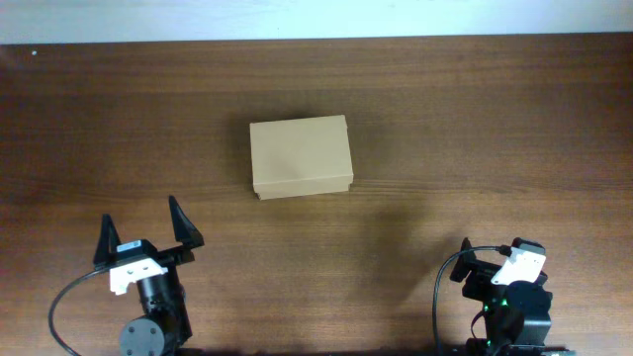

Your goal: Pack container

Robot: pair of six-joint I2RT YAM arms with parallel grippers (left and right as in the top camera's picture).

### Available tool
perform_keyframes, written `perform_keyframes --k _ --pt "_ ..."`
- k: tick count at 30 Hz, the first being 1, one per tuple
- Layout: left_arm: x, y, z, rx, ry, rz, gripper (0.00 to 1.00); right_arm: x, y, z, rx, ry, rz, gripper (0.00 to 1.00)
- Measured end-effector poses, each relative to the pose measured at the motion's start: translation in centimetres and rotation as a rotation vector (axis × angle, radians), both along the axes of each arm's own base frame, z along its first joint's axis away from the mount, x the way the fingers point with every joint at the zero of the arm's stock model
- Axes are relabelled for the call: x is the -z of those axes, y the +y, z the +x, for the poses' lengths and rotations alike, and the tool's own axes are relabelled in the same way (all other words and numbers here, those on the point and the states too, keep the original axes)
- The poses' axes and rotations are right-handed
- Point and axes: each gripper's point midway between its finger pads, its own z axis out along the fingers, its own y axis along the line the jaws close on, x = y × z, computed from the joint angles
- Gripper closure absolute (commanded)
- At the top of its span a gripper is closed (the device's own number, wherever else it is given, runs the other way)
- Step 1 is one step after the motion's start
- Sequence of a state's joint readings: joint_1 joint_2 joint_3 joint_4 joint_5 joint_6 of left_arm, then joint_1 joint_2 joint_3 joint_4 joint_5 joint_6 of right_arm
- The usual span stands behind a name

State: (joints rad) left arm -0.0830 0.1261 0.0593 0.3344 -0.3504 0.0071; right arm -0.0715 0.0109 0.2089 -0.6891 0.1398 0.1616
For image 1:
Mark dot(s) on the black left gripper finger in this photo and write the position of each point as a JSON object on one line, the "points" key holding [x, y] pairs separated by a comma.
{"points": [[106, 250], [184, 230]]}

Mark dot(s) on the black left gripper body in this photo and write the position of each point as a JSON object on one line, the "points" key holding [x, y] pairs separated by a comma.
{"points": [[170, 257]]}

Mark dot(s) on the brown cardboard box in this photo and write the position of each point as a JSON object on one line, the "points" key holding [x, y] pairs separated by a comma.
{"points": [[301, 157]]}

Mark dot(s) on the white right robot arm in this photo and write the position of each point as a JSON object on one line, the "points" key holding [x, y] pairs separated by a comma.
{"points": [[512, 328]]}

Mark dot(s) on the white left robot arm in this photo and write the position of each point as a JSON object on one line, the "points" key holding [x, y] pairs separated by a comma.
{"points": [[164, 325]]}

